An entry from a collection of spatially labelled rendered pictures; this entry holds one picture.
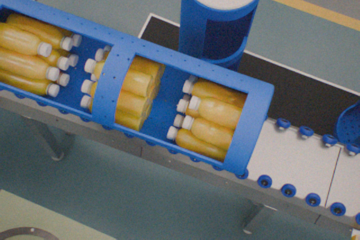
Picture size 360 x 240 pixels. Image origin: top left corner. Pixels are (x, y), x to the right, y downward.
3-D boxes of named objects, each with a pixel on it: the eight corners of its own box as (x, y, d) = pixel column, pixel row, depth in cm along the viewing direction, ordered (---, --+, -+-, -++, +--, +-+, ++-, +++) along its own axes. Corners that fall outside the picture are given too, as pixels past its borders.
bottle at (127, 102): (143, 118, 165) (88, 98, 167) (151, 96, 165) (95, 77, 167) (139, 118, 158) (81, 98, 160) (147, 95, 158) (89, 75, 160)
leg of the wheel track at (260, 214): (252, 235, 257) (278, 212, 199) (240, 231, 258) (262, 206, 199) (256, 223, 259) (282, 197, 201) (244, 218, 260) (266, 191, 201)
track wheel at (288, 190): (298, 189, 165) (298, 185, 167) (283, 184, 166) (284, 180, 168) (293, 200, 168) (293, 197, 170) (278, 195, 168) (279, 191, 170)
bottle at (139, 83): (143, 98, 155) (85, 77, 157) (147, 98, 162) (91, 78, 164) (151, 75, 155) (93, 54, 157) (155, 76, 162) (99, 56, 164)
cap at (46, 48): (41, 57, 163) (46, 59, 163) (38, 50, 160) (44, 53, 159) (47, 46, 165) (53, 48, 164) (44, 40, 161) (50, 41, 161)
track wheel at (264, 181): (274, 180, 166) (274, 176, 168) (259, 175, 167) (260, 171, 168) (269, 191, 169) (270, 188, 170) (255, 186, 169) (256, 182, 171)
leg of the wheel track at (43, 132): (61, 162, 267) (31, 120, 209) (49, 158, 268) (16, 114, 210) (66, 151, 269) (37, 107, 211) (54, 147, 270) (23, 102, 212)
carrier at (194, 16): (165, 83, 268) (213, 115, 262) (165, -18, 186) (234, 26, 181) (198, 41, 277) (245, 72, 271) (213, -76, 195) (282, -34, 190)
